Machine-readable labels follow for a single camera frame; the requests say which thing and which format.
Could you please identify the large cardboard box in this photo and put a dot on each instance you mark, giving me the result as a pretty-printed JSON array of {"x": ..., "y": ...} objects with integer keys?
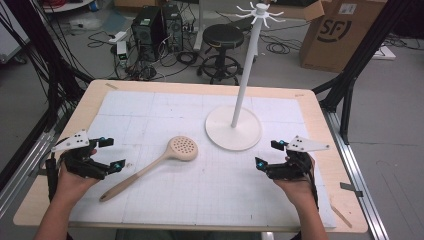
[{"x": 340, "y": 36}]

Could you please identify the white metal pole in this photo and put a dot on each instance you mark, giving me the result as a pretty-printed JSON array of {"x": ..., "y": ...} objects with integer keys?
[{"x": 199, "y": 26}]

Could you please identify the person's left hand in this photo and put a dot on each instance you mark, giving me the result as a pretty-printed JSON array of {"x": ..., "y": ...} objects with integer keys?
[{"x": 71, "y": 186}]

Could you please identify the black tape strip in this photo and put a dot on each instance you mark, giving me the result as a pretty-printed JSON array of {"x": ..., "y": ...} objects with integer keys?
[{"x": 350, "y": 188}]

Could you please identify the small white device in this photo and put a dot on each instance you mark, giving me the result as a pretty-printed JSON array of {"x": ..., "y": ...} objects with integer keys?
[{"x": 122, "y": 51}]

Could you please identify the person's right hand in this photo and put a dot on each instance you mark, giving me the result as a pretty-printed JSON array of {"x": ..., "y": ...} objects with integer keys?
[{"x": 296, "y": 191}]

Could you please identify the beige slotted spoon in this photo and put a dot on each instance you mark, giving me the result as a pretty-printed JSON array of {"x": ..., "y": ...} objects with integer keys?
[{"x": 182, "y": 148}]

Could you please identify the black round stool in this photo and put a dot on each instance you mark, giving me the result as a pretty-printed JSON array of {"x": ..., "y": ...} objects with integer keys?
[{"x": 222, "y": 36}]

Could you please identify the black metal frame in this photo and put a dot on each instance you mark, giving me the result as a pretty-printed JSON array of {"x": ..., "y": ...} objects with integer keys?
[
  {"x": 50, "y": 66},
  {"x": 360, "y": 60}
]

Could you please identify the white grid mat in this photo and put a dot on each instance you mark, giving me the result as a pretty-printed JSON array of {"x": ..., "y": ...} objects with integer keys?
[{"x": 200, "y": 186}]

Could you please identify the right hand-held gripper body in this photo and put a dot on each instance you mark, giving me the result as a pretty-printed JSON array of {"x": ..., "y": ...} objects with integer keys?
[{"x": 293, "y": 166}]

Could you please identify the white hook stand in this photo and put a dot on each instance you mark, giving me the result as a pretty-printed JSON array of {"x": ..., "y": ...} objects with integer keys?
[{"x": 233, "y": 130}]

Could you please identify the aluminium rail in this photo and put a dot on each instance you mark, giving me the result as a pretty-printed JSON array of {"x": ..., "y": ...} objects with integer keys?
[
  {"x": 23, "y": 173},
  {"x": 356, "y": 180}
]

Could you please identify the open cardboard box flap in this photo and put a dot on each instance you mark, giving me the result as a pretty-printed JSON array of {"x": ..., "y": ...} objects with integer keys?
[{"x": 300, "y": 10}]

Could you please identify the black computer tower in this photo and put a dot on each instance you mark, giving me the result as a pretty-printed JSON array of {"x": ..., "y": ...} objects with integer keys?
[
  {"x": 173, "y": 26},
  {"x": 148, "y": 31}
]

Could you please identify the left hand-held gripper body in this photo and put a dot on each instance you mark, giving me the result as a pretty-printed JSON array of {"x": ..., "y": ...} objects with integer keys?
[{"x": 80, "y": 161}]

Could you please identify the white power strip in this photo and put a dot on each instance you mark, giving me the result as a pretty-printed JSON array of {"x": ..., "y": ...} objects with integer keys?
[{"x": 118, "y": 36}]

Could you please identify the thin wooden stick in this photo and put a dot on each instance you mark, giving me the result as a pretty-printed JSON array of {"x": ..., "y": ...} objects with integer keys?
[{"x": 340, "y": 216}]

